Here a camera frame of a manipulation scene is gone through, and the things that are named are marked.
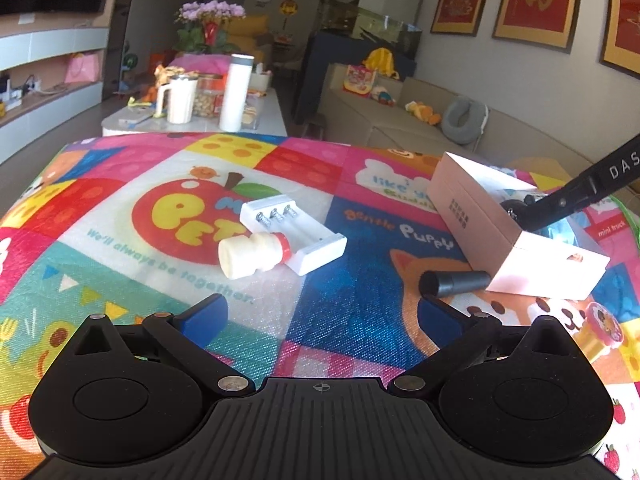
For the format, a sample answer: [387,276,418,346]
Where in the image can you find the white thermos bottle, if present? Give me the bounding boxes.
[219,53,255,132]

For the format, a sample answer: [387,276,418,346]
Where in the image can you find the pink wrapping cloth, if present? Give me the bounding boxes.
[170,52,233,78]

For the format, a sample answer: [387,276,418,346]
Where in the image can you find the pink toy package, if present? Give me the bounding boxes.
[342,64,378,96]

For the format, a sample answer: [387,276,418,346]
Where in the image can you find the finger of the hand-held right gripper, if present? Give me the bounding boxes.
[501,172,601,233]

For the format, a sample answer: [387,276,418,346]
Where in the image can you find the clear snack container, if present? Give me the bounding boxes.
[242,97,263,128]

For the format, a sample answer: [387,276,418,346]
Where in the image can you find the black cylinder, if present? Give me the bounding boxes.
[419,270,492,298]

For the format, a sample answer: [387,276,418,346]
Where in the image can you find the blue and white packet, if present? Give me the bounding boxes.
[542,217,583,251]

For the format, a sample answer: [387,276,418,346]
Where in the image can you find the white battery charger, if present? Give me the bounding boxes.
[239,195,348,277]

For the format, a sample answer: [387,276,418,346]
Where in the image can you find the white mug with handle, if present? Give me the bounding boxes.
[155,75,198,125]

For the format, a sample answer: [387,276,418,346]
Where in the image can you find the pink gift bag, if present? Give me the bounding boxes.
[65,52,101,83]

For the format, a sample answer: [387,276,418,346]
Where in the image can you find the small white bottle red cap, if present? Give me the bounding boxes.
[218,232,292,280]

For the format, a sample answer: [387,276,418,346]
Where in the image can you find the yellow backpack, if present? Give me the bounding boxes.
[362,47,401,81]

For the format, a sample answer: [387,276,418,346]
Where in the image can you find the glass fish tank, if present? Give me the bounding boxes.
[320,0,423,58]

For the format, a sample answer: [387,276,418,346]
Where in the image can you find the framed red gold-character picture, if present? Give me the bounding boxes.
[492,0,586,53]

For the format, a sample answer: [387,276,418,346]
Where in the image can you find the potted pink flowers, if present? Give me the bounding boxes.
[175,0,247,53]

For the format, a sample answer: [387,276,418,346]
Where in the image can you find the grey neck pillow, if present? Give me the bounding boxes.
[442,96,488,138]

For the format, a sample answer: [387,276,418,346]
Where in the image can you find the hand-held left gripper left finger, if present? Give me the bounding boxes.
[75,294,256,393]

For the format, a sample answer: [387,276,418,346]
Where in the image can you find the yellow armchair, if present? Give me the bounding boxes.
[225,15,273,61]

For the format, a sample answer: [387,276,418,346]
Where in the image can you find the dark blue cabinet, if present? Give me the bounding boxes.
[295,30,418,126]

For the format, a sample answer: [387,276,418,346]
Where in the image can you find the clear snack jar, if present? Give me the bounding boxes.
[192,74,224,118]

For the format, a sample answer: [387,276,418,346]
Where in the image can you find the pink cardboard box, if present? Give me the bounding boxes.
[431,152,612,301]

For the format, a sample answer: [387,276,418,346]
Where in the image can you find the white wall shelf unit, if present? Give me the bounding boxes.
[0,25,111,166]

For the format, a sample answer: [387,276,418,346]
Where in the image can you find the white power strip with cables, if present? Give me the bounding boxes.
[2,75,41,105]

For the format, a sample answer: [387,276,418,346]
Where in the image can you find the colourful printed play mat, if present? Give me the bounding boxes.
[0,132,640,480]

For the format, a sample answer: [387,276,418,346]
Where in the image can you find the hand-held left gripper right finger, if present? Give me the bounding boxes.
[389,296,573,393]

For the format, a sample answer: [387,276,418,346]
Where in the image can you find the orange plush toy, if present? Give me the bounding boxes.
[405,101,443,127]

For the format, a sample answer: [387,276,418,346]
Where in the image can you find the beige sofa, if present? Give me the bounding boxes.
[320,62,640,191]

